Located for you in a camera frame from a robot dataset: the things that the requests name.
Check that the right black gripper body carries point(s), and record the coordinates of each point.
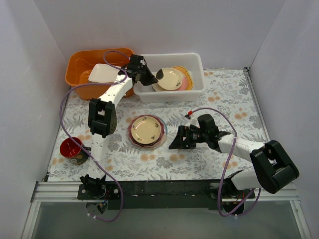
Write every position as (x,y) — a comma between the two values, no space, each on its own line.
(186,137)

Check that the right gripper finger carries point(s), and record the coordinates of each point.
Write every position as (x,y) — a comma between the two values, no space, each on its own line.
(185,145)
(183,133)

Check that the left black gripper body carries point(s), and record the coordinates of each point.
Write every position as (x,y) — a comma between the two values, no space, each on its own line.
(143,73)

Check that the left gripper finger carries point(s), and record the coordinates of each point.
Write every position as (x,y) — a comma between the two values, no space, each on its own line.
(147,79)
(146,69)

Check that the cream and black plate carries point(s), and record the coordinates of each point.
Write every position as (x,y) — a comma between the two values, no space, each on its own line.
(169,78)

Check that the cream and pink plate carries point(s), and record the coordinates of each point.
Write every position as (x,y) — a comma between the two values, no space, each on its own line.
(157,88)

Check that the cream floral plate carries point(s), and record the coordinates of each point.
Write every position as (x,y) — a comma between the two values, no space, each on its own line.
(146,130)

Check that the woven bamboo tray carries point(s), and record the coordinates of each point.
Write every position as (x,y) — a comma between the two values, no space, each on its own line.
(190,82)

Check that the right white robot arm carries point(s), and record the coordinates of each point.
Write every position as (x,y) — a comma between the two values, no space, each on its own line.
(272,169)

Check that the clear plastic bin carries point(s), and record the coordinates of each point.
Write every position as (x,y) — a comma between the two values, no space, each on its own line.
(192,63)

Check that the maroon scalloped plate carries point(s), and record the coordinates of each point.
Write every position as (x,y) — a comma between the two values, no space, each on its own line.
(129,134)

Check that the white rectangular dish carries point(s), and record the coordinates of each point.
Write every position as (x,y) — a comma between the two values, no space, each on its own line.
(103,73)

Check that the floral table mat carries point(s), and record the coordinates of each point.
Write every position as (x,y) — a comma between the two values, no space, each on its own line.
(228,99)

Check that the orange plastic tub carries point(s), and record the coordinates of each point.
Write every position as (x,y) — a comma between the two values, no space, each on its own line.
(82,63)

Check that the red lacquer cup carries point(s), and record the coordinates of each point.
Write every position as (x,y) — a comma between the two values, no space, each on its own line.
(71,151)

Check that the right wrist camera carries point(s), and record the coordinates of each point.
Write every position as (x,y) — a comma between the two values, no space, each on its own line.
(191,118)

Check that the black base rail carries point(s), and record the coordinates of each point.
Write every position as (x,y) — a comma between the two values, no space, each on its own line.
(151,194)

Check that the aluminium frame rail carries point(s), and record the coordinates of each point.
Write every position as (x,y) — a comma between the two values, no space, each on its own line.
(55,192)

